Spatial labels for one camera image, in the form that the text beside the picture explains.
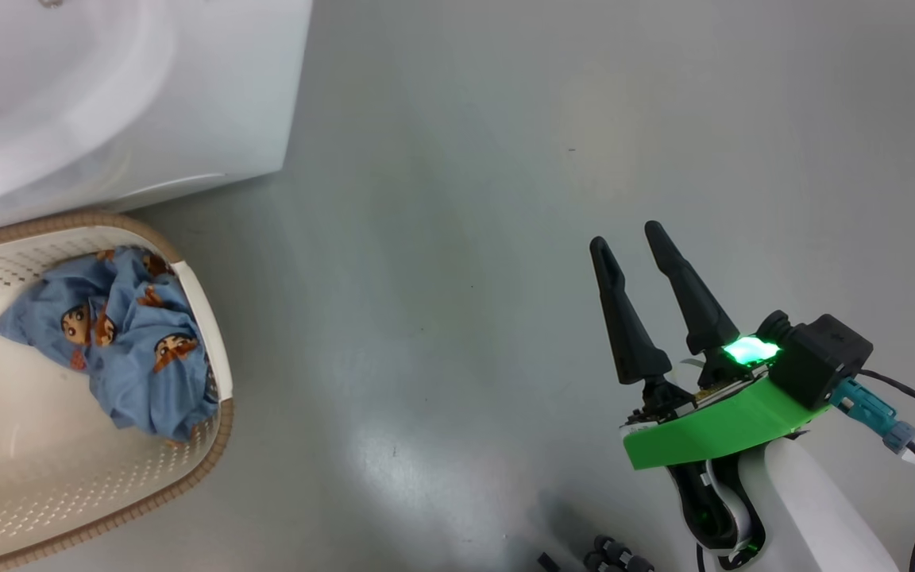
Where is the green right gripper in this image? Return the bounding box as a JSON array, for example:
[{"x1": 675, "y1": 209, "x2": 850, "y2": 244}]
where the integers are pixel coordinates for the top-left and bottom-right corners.
[{"x1": 589, "y1": 221, "x2": 832, "y2": 470}]

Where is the blue cartoon print garment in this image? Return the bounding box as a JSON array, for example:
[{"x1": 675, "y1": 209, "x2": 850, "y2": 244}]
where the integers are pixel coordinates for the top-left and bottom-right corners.
[{"x1": 0, "y1": 246, "x2": 220, "y2": 442}]

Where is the cream perforated laundry basket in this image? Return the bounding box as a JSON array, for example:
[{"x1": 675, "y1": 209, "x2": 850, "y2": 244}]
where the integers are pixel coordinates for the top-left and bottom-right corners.
[{"x1": 0, "y1": 210, "x2": 234, "y2": 572}]

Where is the teal cable connector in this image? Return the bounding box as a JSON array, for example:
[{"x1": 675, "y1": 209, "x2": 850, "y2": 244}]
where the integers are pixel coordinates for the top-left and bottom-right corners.
[{"x1": 831, "y1": 377, "x2": 915, "y2": 455}]

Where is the white front-load washing machine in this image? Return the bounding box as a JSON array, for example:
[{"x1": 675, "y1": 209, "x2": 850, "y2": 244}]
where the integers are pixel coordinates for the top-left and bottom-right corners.
[{"x1": 0, "y1": 0, "x2": 314, "y2": 239}]

